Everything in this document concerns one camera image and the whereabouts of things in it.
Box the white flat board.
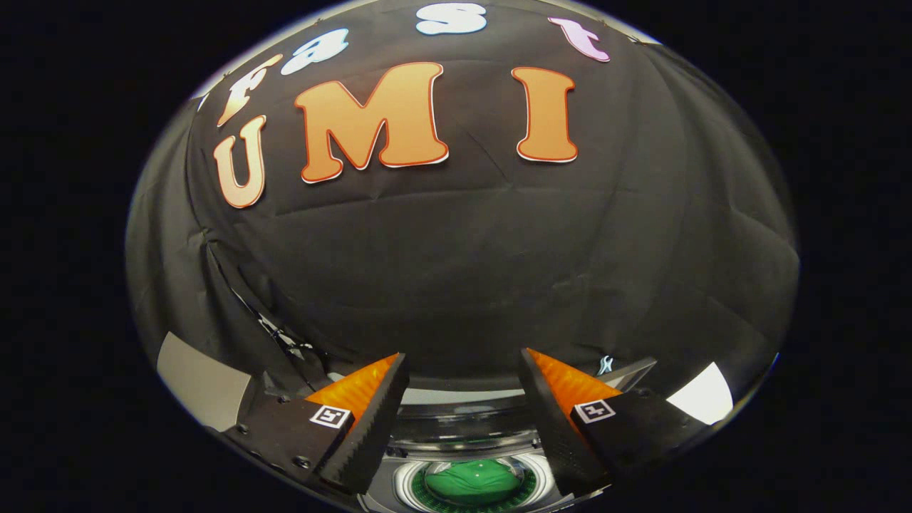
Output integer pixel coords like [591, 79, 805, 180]
[666, 362, 735, 426]

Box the green cloth garment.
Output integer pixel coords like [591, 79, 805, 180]
[425, 460, 525, 506]

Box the black backdrop cloth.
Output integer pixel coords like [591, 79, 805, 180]
[127, 0, 800, 428]

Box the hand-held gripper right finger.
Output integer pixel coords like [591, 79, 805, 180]
[518, 348, 713, 498]

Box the small grey washing machine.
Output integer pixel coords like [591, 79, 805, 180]
[356, 399, 615, 513]

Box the thin black rod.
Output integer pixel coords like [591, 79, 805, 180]
[210, 246, 318, 364]

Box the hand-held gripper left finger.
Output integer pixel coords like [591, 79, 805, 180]
[222, 353, 410, 497]

